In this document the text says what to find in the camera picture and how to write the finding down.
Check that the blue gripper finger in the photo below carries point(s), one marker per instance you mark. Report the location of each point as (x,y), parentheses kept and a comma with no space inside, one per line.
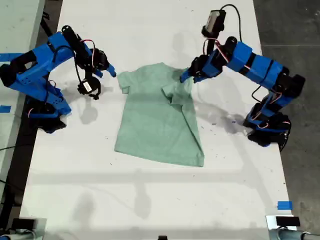
(111,70)
(99,73)
(196,79)
(186,75)

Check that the pale green T-shirt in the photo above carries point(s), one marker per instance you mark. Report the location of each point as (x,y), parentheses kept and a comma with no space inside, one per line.
(155,125)

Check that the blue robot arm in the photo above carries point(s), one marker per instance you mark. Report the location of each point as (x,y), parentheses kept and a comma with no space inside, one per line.
(37,67)
(262,67)

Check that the black stand legs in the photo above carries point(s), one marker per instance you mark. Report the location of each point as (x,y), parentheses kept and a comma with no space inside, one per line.
(48,27)

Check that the long blue tape strip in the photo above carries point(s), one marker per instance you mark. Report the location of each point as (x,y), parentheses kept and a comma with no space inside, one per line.
(10,57)

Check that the pale side table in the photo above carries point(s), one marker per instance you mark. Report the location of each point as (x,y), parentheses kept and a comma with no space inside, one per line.
(15,25)

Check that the square blue tape patch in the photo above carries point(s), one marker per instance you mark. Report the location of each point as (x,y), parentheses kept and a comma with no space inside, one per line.
(285,205)

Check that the white mounting plate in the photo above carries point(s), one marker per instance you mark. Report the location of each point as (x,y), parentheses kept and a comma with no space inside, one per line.
(271,221)

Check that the black box on grey plate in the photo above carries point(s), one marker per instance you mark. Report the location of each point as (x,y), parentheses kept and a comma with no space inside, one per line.
(23,223)

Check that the black box on white plate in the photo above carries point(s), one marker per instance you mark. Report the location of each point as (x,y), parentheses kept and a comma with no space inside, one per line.
(287,221)

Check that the grey pipe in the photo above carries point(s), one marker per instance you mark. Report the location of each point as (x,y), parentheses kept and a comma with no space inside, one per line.
(292,235)
(15,236)

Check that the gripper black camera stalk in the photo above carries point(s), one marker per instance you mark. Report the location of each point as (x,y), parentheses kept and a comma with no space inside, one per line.
(88,74)
(211,45)

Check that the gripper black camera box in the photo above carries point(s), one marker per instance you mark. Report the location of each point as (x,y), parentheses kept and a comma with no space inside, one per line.
(87,86)
(215,21)

